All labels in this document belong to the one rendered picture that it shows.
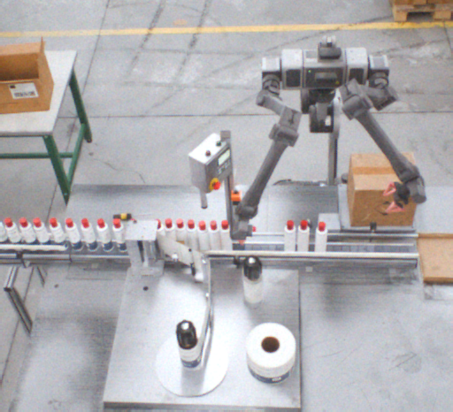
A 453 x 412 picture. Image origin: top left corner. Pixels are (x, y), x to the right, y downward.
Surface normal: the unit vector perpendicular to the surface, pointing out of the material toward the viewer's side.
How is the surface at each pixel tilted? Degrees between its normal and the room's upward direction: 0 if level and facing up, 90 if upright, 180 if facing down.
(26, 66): 89
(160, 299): 0
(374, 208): 90
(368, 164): 0
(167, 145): 0
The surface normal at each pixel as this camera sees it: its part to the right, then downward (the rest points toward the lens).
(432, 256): -0.05, -0.68
